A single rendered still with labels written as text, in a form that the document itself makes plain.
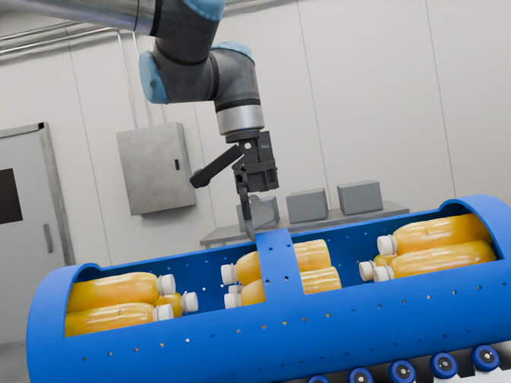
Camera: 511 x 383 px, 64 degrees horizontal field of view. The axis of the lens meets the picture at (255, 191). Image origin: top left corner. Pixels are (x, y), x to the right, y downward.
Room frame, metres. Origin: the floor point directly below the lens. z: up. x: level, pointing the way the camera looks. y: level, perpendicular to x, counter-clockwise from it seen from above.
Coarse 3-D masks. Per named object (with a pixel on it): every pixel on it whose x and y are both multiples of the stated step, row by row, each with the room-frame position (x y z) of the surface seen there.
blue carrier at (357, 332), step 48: (288, 240) 0.75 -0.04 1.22; (336, 240) 0.92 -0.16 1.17; (48, 288) 0.73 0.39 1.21; (192, 288) 0.94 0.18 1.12; (288, 288) 0.68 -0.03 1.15; (384, 288) 0.67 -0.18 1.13; (432, 288) 0.67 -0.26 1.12; (480, 288) 0.67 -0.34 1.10; (48, 336) 0.67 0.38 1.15; (96, 336) 0.67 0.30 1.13; (144, 336) 0.66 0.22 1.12; (192, 336) 0.66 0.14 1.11; (240, 336) 0.66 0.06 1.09; (288, 336) 0.66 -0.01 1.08; (336, 336) 0.67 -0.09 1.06; (384, 336) 0.67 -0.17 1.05; (432, 336) 0.68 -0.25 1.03; (480, 336) 0.70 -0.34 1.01
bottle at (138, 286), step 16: (144, 272) 0.81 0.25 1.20; (80, 288) 0.79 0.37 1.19; (96, 288) 0.78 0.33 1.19; (112, 288) 0.78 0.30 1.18; (128, 288) 0.78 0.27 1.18; (144, 288) 0.78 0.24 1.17; (160, 288) 0.79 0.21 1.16; (80, 304) 0.77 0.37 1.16; (96, 304) 0.77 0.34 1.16; (112, 304) 0.78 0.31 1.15
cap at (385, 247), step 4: (380, 236) 0.82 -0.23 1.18; (384, 236) 0.82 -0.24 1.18; (388, 236) 0.82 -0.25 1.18; (380, 240) 0.81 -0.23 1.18; (384, 240) 0.81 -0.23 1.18; (388, 240) 0.81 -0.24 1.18; (380, 244) 0.82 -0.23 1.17; (384, 244) 0.80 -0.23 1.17; (388, 244) 0.80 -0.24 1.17; (380, 248) 0.82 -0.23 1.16; (384, 248) 0.80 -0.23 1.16; (388, 248) 0.80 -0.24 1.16; (380, 252) 0.82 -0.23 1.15; (384, 252) 0.80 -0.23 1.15; (388, 252) 0.80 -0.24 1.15
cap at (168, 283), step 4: (164, 276) 0.81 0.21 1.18; (168, 276) 0.81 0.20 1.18; (172, 276) 0.82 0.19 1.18; (164, 280) 0.80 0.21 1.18; (168, 280) 0.80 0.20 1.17; (172, 280) 0.81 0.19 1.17; (164, 284) 0.79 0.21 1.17; (168, 284) 0.79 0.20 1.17; (172, 284) 0.80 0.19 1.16; (164, 288) 0.79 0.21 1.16; (168, 288) 0.79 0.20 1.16; (172, 288) 0.80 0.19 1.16; (164, 292) 0.80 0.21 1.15; (168, 292) 0.80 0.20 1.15; (172, 292) 0.80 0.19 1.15
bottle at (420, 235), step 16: (416, 224) 0.81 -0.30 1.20; (432, 224) 0.80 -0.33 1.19; (448, 224) 0.80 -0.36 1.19; (464, 224) 0.79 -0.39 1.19; (480, 224) 0.79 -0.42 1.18; (400, 240) 0.80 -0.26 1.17; (416, 240) 0.79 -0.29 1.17; (432, 240) 0.78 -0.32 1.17; (448, 240) 0.78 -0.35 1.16; (464, 240) 0.79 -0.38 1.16
